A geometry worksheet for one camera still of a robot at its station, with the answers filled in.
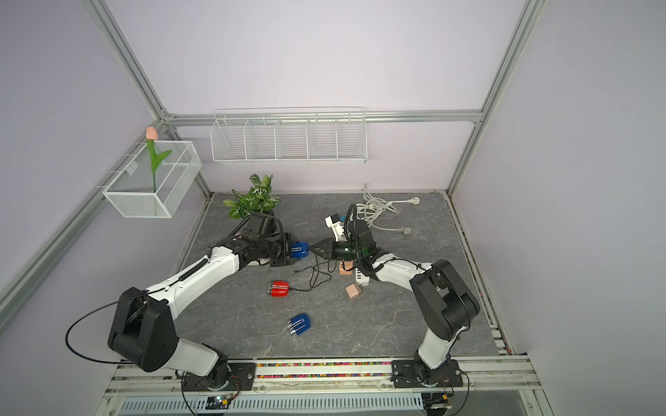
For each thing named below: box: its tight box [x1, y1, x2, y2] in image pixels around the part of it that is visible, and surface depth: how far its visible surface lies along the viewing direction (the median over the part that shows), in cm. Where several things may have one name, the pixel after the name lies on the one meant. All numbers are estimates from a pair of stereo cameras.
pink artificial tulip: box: [145, 126, 173, 193], surface depth 85 cm
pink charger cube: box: [345, 282, 362, 299], surface depth 91 cm
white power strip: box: [354, 267, 370, 287], surface depth 93 cm
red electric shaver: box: [267, 280, 291, 298], surface depth 91 cm
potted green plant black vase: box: [223, 174, 281, 219], surface depth 86 cm
